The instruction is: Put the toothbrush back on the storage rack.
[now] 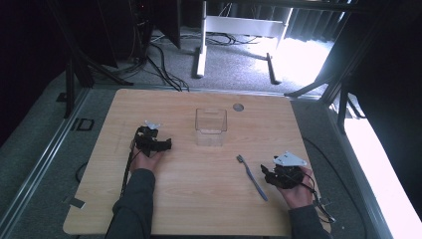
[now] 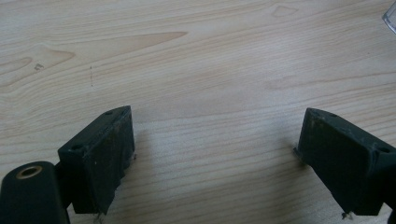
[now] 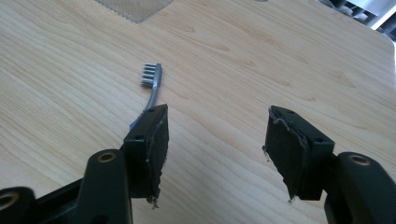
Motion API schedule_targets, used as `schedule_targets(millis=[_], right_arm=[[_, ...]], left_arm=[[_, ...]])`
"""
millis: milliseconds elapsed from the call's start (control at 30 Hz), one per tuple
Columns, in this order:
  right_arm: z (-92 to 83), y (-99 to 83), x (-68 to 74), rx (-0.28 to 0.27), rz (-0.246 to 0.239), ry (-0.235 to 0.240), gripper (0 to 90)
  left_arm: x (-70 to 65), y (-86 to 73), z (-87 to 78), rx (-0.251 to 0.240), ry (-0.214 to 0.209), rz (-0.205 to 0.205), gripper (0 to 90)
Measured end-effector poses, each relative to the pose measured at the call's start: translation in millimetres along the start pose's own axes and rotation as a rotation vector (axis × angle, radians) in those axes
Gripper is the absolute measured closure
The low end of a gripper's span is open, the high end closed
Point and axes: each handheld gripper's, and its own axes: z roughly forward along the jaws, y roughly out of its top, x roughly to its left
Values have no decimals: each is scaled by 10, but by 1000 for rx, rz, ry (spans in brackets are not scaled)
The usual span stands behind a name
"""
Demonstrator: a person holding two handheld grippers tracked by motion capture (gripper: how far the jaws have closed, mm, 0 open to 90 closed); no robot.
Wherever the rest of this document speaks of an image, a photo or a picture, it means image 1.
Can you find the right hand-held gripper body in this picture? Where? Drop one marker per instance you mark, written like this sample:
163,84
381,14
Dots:
288,171

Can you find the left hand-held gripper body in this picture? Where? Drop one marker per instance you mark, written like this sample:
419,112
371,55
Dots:
147,137

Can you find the blue toothbrush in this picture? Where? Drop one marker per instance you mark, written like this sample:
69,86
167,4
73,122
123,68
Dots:
253,179

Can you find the clear plastic container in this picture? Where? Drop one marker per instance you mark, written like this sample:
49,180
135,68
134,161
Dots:
211,127

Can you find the person's left hand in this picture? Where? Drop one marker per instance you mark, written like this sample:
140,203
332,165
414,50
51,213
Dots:
146,162

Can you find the person's right hand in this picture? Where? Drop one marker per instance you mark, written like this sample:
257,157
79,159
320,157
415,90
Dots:
298,195

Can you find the grey round table grommet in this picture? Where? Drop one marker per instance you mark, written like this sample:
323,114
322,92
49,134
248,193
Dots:
238,107

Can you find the grey tape strip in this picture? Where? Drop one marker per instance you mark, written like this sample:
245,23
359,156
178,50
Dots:
75,201

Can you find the black metal stand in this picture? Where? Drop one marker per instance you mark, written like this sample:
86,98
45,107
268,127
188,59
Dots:
335,83

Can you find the black desk foot bar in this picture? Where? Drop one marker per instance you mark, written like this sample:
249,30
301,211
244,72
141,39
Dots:
272,68

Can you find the black tripod stand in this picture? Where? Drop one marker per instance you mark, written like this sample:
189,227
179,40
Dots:
74,49

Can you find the dark curtain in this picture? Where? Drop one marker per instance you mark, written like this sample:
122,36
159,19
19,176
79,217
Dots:
312,25

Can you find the white desk frame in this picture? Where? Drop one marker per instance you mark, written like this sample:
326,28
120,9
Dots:
244,26

